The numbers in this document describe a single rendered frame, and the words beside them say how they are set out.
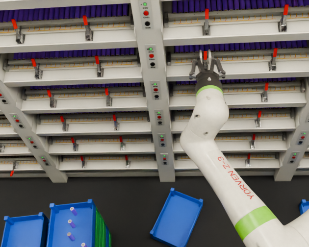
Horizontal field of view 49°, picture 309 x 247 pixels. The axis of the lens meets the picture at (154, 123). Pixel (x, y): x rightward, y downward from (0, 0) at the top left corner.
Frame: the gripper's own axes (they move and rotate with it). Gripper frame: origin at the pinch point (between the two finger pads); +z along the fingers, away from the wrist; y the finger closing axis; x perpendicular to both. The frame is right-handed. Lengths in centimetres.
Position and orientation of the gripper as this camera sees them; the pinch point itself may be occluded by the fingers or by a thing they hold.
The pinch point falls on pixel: (205, 57)
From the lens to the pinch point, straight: 137.6
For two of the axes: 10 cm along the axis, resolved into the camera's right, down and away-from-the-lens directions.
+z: 0.6, -6.6, 7.5
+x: -0.8, -7.5, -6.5
